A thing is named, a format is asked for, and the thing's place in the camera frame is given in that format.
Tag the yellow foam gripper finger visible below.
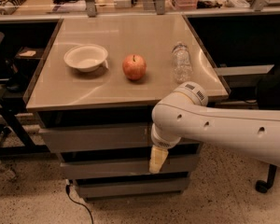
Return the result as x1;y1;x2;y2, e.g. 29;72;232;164
149;146;168;174

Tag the grey top drawer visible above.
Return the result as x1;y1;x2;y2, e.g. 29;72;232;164
38;122;203;154

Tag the grey drawer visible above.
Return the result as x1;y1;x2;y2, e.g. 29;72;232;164
38;122;203;154
61;155;200;179
75;177;189;199

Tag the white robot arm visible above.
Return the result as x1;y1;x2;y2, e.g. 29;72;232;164
149;82;280;174

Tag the grey middle drawer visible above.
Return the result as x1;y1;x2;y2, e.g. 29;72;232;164
61;155;200;179

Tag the grey bottom drawer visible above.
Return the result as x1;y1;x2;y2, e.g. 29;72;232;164
75;177;189;199

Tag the grey drawer cabinet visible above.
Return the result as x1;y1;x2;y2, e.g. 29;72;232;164
22;13;231;203

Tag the red apple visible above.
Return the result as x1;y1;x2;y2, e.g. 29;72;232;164
122;54;147;80

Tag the clear plastic water bottle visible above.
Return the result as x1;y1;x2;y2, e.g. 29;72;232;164
172;42;193;83

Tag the white paper bowl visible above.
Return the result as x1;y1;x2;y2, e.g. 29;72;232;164
63;44;108;73

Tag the grey metal shelf beam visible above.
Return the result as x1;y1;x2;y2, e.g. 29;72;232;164
215;64;273;77

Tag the black office chair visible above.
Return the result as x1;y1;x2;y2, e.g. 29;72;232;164
255;63;280;194

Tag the black power cable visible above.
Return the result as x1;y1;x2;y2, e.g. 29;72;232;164
64;184;95;224

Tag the black folding table frame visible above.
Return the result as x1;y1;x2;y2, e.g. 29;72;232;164
0;98;49;158

